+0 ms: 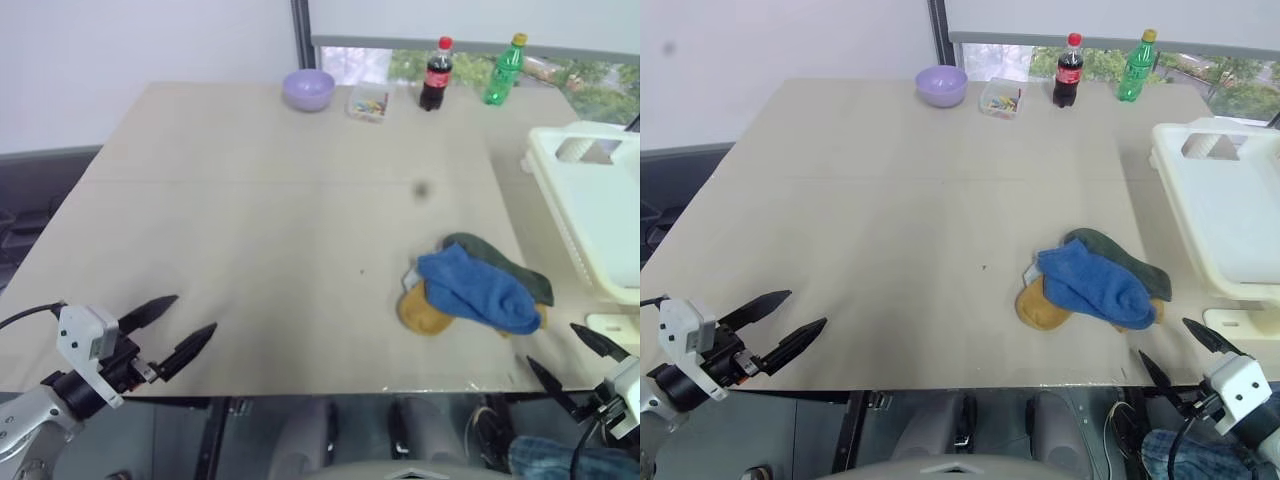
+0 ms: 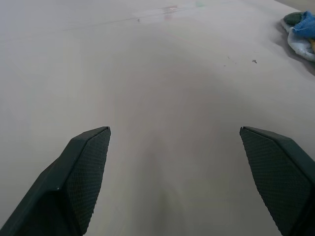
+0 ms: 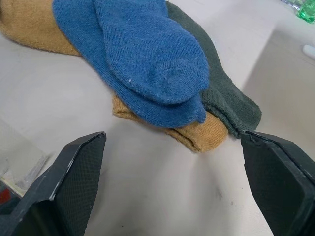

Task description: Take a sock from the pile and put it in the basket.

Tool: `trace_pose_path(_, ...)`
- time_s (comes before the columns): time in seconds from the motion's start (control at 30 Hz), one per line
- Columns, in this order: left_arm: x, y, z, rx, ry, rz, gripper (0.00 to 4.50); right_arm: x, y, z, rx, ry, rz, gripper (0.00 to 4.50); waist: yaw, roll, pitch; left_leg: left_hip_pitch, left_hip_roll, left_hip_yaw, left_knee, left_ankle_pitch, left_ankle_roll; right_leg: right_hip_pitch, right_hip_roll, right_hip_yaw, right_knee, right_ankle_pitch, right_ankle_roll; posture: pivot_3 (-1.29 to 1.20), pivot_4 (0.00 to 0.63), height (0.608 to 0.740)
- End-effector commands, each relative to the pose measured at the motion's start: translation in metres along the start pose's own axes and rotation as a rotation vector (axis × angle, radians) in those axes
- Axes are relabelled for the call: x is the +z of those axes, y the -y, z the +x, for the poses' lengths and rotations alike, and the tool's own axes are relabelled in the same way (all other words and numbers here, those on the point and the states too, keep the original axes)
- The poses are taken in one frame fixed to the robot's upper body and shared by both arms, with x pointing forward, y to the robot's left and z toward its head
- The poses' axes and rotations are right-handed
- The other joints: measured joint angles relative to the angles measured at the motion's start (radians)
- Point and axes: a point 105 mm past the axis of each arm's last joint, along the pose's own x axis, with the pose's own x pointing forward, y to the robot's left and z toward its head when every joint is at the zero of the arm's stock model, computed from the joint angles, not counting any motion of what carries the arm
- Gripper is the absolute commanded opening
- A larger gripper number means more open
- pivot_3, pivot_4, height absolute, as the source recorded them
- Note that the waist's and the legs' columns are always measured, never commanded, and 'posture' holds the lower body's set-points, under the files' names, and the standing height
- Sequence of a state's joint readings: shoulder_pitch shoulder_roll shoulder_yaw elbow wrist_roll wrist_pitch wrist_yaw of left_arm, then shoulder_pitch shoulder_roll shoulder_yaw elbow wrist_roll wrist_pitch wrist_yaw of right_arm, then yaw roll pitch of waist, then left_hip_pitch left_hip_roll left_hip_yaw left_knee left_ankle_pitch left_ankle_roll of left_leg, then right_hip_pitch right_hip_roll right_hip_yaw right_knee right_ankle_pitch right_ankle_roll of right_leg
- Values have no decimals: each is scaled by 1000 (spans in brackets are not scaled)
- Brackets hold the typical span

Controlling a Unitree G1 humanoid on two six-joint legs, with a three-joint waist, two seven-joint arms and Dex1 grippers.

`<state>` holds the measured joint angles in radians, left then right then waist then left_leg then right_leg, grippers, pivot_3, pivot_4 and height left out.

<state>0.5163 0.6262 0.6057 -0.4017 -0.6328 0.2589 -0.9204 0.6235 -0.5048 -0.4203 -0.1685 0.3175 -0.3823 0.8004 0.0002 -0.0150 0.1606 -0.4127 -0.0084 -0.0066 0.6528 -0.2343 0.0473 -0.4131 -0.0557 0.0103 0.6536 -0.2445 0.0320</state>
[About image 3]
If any green shiny object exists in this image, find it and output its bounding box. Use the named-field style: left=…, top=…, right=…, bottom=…
left=279, top=0, right=315, bottom=24

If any clear plastic container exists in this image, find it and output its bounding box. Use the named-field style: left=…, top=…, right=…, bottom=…
left=0, top=115, right=54, bottom=217

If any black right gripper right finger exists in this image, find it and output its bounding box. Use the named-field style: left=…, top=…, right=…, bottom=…
left=240, top=130, right=315, bottom=236

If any blue knitted sock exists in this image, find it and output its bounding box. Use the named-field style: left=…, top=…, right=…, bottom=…
left=93, top=0, right=210, bottom=106
left=52, top=0, right=206, bottom=129

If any dark green knitted sock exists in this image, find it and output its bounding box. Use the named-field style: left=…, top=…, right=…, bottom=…
left=166, top=2, right=262, bottom=138

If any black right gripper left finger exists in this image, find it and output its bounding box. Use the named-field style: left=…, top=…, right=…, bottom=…
left=0, top=131, right=107, bottom=236

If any mustard yellow knitted sock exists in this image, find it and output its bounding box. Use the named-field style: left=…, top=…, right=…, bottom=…
left=0, top=0, right=229, bottom=153

